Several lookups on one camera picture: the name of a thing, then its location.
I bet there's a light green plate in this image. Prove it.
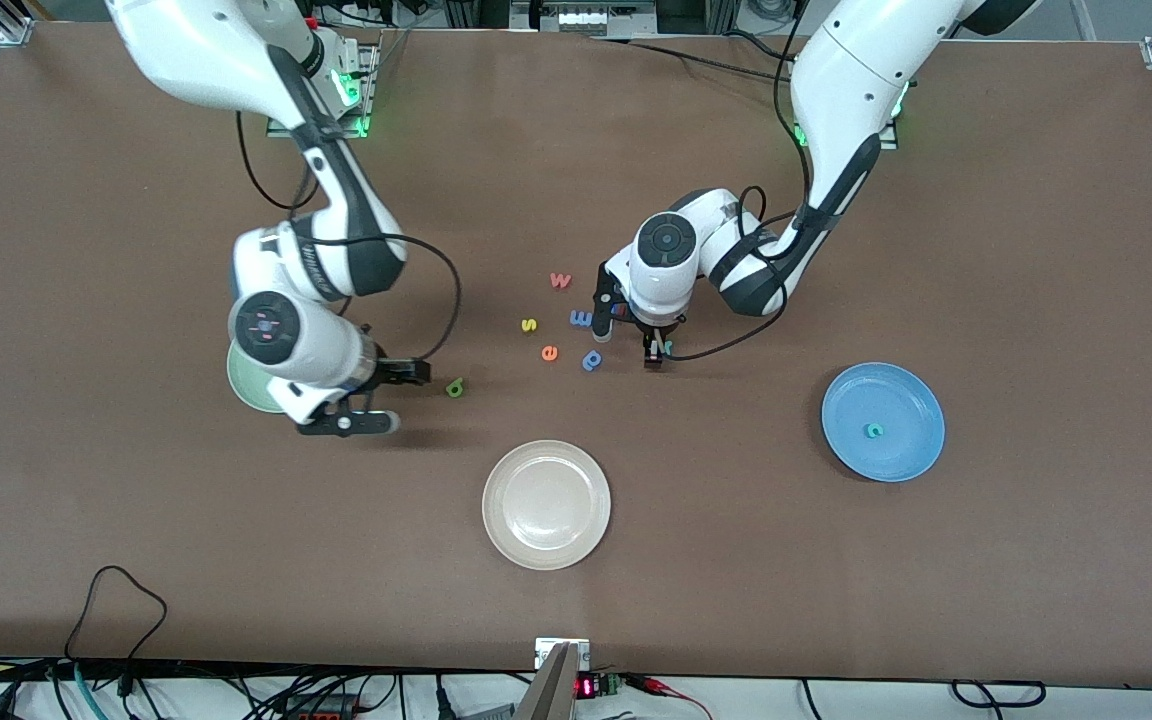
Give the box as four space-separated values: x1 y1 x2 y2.
226 340 289 414

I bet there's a beige plate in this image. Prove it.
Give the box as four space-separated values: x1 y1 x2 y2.
482 440 612 572

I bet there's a blue plate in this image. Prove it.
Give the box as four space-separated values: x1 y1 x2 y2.
821 362 946 484

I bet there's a grey control box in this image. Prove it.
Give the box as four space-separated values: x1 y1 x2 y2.
511 0 659 37

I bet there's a red clip lead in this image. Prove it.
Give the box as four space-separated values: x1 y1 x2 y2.
626 675 715 720

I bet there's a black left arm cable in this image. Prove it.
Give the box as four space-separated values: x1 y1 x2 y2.
666 0 817 363

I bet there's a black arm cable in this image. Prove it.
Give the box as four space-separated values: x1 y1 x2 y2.
666 0 817 363
236 108 463 363

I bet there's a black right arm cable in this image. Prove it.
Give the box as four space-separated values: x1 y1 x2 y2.
236 108 463 363

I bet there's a black cable across table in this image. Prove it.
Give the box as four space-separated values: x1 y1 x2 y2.
584 35 799 83

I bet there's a black looped cable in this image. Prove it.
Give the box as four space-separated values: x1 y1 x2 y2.
66 566 168 661

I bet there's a small white bracket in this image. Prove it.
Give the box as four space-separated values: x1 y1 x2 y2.
534 638 591 669

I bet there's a grey camera pole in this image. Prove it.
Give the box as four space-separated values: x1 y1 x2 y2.
516 643 580 720

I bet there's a black coiled cable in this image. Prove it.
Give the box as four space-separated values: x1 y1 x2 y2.
951 680 1047 711

